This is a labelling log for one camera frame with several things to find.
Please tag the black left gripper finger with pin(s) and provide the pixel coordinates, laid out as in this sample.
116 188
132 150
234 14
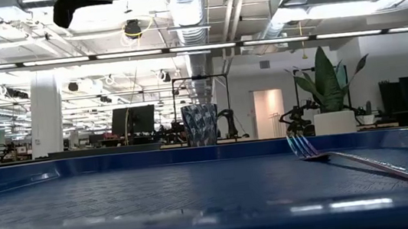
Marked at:
63 9

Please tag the black background robot arm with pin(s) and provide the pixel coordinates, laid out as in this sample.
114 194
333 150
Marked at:
229 121
297 117

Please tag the blue white patterned cup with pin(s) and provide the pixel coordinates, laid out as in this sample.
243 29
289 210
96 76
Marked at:
200 124

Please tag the blue plastic tray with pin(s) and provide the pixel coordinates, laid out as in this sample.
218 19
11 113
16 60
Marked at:
159 196

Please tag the iridescent metal fork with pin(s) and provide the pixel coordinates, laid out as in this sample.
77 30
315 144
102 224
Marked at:
407 171

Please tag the white pillar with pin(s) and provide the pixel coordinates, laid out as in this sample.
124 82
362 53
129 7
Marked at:
45 117

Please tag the black computer monitor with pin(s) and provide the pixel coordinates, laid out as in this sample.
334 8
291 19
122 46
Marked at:
139 119

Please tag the long ceiling light strip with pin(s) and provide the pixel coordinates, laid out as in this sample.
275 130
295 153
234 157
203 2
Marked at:
196 48

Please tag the white door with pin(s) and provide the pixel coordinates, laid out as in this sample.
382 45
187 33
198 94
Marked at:
269 112

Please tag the green leafy plant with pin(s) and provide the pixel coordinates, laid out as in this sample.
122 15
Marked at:
326 85

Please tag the white plant pot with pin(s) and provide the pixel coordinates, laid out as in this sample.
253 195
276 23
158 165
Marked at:
334 122

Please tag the small cactus in pot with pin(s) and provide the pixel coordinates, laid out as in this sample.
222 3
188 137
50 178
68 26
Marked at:
368 113

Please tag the black monitors on desk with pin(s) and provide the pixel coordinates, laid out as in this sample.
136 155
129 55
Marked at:
407 93

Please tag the silver ribbed air duct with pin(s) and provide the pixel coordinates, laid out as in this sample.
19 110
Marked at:
189 20

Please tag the black metal frame stand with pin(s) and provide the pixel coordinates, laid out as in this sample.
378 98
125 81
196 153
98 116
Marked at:
198 77

